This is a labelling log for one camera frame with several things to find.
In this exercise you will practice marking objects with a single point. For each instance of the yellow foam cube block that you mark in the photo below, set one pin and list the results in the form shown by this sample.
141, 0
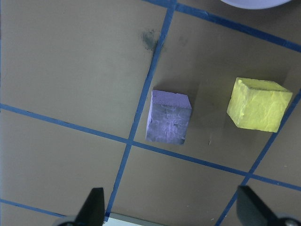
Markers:
258, 108

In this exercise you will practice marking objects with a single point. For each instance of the light purple round plate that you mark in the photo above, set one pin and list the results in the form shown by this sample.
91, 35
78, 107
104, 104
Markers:
254, 3

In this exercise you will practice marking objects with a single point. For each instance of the purple foam cube block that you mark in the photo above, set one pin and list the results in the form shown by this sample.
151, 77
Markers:
168, 120

